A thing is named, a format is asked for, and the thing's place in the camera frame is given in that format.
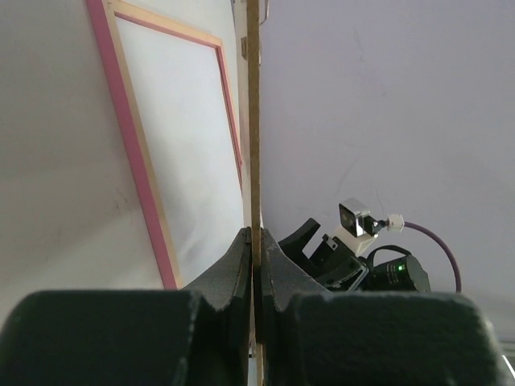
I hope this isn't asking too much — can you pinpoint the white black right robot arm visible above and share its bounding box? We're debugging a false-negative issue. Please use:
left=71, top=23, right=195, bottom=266
left=279, top=218, right=431, bottom=293

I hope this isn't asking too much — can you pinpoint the pink wooden picture frame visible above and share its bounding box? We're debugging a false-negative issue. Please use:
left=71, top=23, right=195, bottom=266
left=86, top=1, right=242, bottom=289

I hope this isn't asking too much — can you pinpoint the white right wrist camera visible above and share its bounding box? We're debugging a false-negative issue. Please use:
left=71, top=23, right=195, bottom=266
left=333, top=198, right=381, bottom=256

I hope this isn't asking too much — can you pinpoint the brown cardboard backing board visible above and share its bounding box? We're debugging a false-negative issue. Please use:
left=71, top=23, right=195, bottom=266
left=233, top=1, right=266, bottom=385

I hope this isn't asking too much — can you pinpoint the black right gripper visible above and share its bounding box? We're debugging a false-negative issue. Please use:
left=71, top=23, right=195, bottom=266
left=278, top=218, right=369, bottom=292

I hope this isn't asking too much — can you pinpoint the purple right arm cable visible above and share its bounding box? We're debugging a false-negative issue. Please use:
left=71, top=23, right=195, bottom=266
left=380, top=212, right=464, bottom=294

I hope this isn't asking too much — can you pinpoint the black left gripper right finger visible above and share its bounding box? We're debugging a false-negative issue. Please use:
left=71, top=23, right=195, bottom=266
left=261, top=230, right=514, bottom=385

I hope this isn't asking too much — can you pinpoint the mountain landscape photo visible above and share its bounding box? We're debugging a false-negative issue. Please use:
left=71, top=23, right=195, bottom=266
left=116, top=15, right=244, bottom=285

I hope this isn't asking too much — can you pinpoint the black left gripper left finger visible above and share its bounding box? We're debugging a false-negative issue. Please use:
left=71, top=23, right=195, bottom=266
left=1, top=228, right=251, bottom=385

